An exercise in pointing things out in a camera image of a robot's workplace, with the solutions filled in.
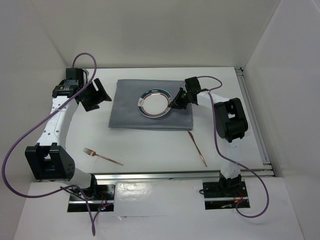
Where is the aluminium rail front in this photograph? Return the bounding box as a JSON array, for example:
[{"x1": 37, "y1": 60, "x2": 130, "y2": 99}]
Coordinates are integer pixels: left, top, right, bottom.
[{"x1": 39, "y1": 170, "x2": 275, "y2": 182}]

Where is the aluminium rail right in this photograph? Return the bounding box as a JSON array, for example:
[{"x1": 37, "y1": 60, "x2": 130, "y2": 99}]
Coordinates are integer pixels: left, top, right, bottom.
[{"x1": 234, "y1": 67, "x2": 274, "y2": 175}]

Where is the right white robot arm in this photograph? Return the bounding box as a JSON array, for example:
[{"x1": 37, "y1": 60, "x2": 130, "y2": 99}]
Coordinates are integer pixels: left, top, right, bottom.
[{"x1": 168, "y1": 77, "x2": 249, "y2": 197}]

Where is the grey cloth napkin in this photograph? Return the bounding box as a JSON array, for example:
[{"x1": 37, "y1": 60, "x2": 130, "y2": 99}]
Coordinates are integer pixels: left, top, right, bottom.
[{"x1": 108, "y1": 79, "x2": 193, "y2": 131}]

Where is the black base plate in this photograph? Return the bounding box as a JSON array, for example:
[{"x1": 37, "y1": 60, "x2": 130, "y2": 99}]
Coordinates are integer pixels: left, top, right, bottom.
[
  {"x1": 65, "y1": 183, "x2": 116, "y2": 213},
  {"x1": 199, "y1": 181, "x2": 250, "y2": 210}
]

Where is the copper fork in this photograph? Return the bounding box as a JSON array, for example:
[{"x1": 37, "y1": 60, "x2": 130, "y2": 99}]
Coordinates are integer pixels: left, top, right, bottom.
[{"x1": 83, "y1": 147, "x2": 124, "y2": 166}]

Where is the aluminium rail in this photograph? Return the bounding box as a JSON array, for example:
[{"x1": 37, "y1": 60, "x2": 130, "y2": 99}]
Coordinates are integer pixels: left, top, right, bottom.
[
  {"x1": 39, "y1": 170, "x2": 275, "y2": 182},
  {"x1": 234, "y1": 67, "x2": 274, "y2": 175}
]

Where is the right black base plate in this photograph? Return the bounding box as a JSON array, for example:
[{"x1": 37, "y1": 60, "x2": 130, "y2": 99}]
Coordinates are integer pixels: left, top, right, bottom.
[{"x1": 199, "y1": 181, "x2": 250, "y2": 210}]

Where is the purple cable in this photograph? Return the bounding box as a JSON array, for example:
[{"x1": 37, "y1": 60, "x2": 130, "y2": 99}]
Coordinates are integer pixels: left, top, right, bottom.
[
  {"x1": 1, "y1": 52, "x2": 106, "y2": 237},
  {"x1": 197, "y1": 75, "x2": 270, "y2": 219}
]

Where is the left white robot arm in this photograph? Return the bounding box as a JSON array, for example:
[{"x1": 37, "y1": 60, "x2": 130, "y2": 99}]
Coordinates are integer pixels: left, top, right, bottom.
[{"x1": 25, "y1": 68, "x2": 112, "y2": 200}]

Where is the white plate green red rim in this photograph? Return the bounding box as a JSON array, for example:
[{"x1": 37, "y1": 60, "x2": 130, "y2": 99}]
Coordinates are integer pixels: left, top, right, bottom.
[{"x1": 137, "y1": 88, "x2": 173, "y2": 119}]

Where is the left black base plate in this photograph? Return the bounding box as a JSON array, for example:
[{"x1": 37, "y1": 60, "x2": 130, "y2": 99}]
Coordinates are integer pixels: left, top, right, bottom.
[{"x1": 65, "y1": 183, "x2": 116, "y2": 213}]

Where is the copper knife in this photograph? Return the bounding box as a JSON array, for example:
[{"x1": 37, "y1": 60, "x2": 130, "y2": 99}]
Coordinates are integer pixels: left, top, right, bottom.
[{"x1": 187, "y1": 131, "x2": 208, "y2": 168}]

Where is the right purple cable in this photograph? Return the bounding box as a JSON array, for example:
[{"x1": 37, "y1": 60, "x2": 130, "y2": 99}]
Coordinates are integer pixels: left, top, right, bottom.
[{"x1": 197, "y1": 75, "x2": 270, "y2": 219}]

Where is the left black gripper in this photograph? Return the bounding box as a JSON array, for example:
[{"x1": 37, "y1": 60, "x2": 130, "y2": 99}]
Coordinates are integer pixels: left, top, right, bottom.
[{"x1": 79, "y1": 78, "x2": 111, "y2": 112}]

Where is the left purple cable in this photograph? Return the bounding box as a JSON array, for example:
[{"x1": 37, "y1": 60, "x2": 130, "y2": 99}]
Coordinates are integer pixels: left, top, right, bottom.
[{"x1": 1, "y1": 52, "x2": 106, "y2": 237}]

